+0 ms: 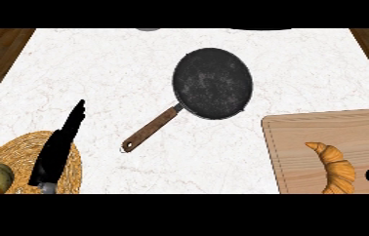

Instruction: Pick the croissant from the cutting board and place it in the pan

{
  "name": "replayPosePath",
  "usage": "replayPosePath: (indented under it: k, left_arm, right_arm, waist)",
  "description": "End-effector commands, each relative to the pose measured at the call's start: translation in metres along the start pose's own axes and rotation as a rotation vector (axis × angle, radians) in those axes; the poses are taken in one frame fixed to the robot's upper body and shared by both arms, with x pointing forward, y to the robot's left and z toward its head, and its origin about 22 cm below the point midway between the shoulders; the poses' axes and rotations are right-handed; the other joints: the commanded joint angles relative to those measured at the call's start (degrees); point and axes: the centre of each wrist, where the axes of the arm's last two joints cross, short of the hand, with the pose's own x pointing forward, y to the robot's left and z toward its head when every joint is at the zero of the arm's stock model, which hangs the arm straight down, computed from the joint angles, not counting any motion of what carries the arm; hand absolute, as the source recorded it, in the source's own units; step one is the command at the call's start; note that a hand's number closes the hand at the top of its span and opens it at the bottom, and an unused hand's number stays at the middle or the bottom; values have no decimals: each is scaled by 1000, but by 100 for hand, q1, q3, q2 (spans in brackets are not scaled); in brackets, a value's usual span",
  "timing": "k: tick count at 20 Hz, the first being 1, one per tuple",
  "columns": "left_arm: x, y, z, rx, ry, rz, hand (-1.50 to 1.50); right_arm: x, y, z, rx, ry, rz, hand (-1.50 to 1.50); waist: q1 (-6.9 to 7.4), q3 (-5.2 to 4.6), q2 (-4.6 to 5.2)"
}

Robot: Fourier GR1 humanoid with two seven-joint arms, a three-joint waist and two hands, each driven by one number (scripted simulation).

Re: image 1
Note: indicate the pale wooden cutting board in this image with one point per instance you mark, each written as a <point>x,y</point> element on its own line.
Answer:
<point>297,142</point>

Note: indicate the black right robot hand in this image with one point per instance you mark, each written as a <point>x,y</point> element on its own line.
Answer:
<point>368,175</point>

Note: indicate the grey round object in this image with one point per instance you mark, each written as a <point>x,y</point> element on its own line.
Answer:
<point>148,29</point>

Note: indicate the golden croissant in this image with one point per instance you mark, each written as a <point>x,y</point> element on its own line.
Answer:
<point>337,168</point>

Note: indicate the yellow-green round fruit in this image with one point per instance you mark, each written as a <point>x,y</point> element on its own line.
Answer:
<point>3,181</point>

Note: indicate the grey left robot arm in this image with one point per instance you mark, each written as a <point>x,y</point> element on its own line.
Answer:
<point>48,188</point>

